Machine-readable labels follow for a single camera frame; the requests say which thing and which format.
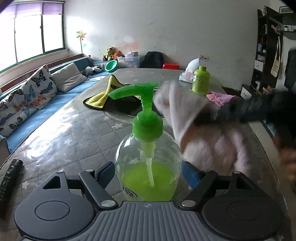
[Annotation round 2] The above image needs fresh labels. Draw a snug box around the clear green soap pump bottle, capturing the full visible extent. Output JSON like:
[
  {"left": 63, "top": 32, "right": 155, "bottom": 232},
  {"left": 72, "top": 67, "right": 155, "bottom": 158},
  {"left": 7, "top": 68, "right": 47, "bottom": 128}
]
[{"left": 109, "top": 82, "right": 182, "bottom": 202}]

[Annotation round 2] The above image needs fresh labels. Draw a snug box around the pink towel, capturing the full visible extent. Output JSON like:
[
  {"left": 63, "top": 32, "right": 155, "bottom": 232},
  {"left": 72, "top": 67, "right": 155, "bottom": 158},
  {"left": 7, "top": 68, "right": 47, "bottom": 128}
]
[{"left": 154, "top": 81, "right": 251, "bottom": 176}]

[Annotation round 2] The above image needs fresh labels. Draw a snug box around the right hand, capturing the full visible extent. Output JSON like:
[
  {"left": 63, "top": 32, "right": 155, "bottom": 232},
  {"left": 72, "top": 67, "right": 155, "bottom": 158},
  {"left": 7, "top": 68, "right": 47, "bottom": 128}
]
[{"left": 273, "top": 134, "right": 296, "bottom": 181}]

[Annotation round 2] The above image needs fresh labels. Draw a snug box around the hanging tote bag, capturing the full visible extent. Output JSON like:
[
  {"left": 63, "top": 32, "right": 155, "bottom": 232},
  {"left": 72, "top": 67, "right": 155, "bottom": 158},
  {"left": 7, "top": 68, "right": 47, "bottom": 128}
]
[{"left": 270, "top": 37, "right": 281, "bottom": 78}]

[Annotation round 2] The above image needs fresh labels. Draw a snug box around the magenta cloth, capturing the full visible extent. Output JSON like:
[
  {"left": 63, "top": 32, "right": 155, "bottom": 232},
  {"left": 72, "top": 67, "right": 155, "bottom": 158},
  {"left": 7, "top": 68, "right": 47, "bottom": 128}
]
[{"left": 206, "top": 92, "right": 237, "bottom": 107}]

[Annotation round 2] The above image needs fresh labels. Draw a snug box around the yellow black cloth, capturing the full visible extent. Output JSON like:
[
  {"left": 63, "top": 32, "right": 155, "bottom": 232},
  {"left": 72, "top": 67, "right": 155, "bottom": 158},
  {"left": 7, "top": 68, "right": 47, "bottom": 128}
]
[{"left": 83, "top": 74, "right": 141, "bottom": 113}]

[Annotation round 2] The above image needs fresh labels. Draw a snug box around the small green bottle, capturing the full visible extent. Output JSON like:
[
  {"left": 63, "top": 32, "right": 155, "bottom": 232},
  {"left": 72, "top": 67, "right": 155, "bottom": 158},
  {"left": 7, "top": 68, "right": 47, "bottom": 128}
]
[{"left": 192, "top": 66, "right": 210, "bottom": 95}]

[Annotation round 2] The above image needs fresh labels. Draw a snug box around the black shelf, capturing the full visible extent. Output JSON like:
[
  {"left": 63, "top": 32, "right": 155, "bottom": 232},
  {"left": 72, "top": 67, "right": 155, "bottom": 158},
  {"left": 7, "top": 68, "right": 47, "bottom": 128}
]
[{"left": 250, "top": 6, "right": 295, "bottom": 93}]

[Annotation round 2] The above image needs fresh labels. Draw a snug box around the black remote control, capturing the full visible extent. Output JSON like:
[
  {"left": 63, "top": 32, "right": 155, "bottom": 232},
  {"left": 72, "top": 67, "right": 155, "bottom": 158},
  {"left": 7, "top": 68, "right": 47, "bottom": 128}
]
[{"left": 0, "top": 159, "right": 23, "bottom": 219}]

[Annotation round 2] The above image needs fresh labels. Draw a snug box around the tissue pack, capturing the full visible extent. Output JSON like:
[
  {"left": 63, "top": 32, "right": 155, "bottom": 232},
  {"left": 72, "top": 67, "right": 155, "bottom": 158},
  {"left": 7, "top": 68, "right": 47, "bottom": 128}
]
[{"left": 179, "top": 58, "right": 200, "bottom": 83}]

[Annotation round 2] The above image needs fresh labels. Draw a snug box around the blue sofa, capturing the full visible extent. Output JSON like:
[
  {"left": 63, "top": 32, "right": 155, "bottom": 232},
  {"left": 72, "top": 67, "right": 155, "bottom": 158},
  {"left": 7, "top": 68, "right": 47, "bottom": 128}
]
[{"left": 6, "top": 71, "right": 110, "bottom": 153}]

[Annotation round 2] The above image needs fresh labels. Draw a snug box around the beige cushion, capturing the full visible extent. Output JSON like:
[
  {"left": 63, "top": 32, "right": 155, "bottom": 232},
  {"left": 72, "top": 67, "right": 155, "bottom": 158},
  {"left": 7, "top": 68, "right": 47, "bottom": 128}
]
[{"left": 52, "top": 63, "right": 87, "bottom": 92}]

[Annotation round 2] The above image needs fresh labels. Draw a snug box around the butterfly print pillow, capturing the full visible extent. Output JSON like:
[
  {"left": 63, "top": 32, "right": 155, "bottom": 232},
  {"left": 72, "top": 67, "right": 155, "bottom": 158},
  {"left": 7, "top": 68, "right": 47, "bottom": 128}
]
[{"left": 1, "top": 65, "right": 57, "bottom": 138}]

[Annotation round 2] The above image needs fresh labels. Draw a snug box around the black white plush toy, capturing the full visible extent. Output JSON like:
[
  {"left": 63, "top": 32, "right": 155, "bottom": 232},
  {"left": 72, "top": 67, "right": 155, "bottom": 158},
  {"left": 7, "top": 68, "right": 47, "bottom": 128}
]
[{"left": 85, "top": 66, "right": 103, "bottom": 76}]

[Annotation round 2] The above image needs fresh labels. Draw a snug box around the red box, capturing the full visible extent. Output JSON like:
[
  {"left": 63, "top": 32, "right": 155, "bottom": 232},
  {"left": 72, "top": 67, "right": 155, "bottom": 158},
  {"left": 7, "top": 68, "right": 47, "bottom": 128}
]
[{"left": 163, "top": 63, "right": 180, "bottom": 70}]

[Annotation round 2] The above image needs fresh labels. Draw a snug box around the green basin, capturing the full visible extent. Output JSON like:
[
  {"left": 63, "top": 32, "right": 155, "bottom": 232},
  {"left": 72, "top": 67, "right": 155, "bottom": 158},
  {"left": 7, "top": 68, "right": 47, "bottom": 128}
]
[{"left": 105, "top": 60, "right": 119, "bottom": 73}]

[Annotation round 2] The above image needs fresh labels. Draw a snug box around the clear storage box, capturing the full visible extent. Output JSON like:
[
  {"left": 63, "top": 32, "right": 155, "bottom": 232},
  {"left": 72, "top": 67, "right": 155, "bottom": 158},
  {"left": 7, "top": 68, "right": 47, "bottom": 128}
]
[{"left": 117, "top": 54, "right": 144, "bottom": 68}]

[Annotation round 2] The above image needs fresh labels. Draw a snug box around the plush bear toy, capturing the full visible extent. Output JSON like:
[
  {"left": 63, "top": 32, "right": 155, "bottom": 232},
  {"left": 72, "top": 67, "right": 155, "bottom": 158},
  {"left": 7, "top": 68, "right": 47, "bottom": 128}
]
[{"left": 102, "top": 47, "right": 123, "bottom": 61}]

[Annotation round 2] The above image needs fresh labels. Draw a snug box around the black backpack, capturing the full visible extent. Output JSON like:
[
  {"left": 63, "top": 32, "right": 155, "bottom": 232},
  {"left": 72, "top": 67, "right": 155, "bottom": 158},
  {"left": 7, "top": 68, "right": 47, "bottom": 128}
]
[{"left": 140, "top": 51, "right": 164, "bottom": 69}]

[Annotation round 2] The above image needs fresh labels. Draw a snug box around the colourful pinwheel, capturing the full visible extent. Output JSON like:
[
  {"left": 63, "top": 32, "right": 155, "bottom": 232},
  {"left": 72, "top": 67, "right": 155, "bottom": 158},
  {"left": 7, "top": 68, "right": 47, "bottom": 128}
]
[{"left": 76, "top": 31, "right": 86, "bottom": 54}]

